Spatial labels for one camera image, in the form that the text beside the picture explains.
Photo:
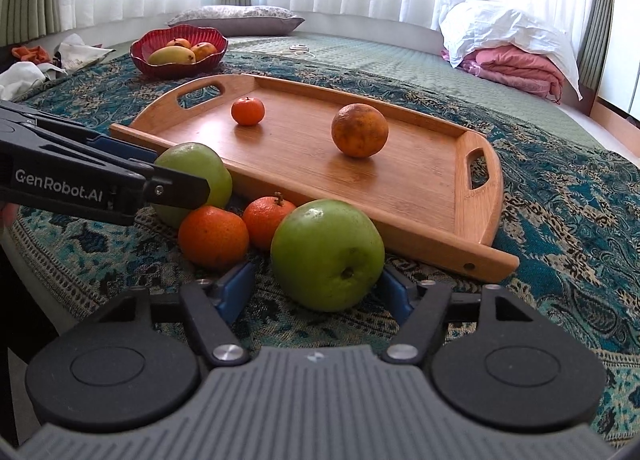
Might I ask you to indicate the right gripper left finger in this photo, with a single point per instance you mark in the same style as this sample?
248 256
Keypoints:
211 307

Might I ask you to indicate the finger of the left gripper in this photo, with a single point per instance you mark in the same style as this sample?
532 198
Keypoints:
177 187

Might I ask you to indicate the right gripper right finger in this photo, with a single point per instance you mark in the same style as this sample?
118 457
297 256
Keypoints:
421 315

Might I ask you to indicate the orange tangerine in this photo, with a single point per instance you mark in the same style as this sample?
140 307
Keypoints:
213 238

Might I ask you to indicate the tangerine with stem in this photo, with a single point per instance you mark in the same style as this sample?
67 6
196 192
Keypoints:
263 217

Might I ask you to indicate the large green apple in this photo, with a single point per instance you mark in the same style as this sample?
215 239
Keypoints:
327 255

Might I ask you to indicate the left hand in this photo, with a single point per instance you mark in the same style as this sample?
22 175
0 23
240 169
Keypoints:
8 213

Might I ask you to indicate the white cloth pile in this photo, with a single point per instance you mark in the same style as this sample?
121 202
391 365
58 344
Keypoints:
71 55

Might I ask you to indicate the orange cloth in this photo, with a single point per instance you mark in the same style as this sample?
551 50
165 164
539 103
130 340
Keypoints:
36 55

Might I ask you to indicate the small tangerine on tray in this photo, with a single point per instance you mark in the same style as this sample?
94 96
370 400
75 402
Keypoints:
248 111

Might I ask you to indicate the wooden serving tray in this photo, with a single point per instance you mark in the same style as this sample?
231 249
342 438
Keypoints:
434 191

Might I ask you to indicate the yellow mango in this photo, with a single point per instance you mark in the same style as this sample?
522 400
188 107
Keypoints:
171 55

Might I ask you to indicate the red fruit bowl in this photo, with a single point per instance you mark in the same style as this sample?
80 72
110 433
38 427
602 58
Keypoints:
142 48

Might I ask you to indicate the reddish fruit in bowl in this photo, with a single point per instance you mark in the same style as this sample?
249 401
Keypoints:
202 50

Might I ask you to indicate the orange fruit in bowl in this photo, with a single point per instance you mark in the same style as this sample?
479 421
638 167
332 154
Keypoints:
179 41

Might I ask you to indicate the grey floral pillow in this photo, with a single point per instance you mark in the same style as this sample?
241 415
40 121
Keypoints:
241 21

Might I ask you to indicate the teal paisley blanket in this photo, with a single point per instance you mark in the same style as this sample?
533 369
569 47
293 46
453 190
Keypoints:
570 215

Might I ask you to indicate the large brownish orange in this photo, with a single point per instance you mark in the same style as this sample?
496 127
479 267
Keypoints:
359 130

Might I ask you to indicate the green quilted mat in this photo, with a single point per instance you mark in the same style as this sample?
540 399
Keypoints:
425 70

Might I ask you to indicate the pink folded blanket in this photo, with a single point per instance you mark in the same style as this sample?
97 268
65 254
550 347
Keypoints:
510 66

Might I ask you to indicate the white pillow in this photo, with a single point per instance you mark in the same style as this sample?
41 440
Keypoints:
477 24

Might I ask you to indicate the green curtain right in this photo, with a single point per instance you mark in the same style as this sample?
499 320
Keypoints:
592 52

